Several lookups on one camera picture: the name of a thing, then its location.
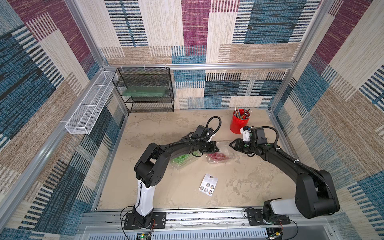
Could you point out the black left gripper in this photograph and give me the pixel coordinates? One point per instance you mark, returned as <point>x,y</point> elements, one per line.
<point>216,147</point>

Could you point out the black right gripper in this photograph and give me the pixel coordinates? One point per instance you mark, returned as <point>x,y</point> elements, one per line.
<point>240,145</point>

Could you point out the clear box of red grapes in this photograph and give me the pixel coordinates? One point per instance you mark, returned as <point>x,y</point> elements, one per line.
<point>225,154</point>

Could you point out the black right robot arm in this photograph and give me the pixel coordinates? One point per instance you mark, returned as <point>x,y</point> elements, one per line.
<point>315,193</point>

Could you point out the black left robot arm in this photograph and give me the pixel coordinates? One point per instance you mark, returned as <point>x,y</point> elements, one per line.
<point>151,167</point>

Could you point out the red pencil cup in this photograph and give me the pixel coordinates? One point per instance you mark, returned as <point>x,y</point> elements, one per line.
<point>237,124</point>

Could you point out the pencils in red cup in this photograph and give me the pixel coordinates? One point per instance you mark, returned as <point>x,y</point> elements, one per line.
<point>242,114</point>

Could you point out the clear box of green grapes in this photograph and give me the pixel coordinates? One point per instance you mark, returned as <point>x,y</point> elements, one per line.
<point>184,160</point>

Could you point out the green mat on shelf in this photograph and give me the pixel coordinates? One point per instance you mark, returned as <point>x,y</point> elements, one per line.
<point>144,92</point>

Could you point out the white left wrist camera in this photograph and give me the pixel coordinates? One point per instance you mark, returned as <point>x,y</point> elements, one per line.
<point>210,135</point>

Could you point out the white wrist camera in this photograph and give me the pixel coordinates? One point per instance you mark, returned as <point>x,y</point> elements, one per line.
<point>246,133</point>
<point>210,135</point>

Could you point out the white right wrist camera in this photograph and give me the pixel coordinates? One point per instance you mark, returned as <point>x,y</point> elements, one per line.
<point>246,133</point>

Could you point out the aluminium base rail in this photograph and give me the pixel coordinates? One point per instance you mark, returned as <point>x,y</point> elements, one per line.
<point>204,224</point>

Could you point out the black wire mesh shelf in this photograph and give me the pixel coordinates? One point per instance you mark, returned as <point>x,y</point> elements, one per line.
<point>145,77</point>

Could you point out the white wire mesh basket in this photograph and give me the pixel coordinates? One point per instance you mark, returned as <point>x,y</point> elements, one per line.
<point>86,114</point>

